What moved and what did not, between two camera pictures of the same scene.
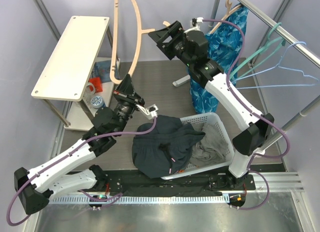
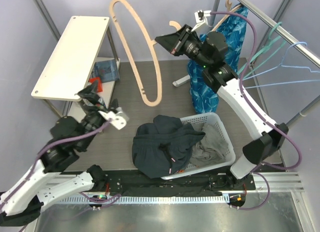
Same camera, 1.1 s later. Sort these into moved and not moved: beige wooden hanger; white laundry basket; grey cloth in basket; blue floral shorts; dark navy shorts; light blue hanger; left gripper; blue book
Moved: left gripper; light blue hanger
Not moved: grey cloth in basket; blue floral shorts; dark navy shorts; white laundry basket; beige wooden hanger; blue book
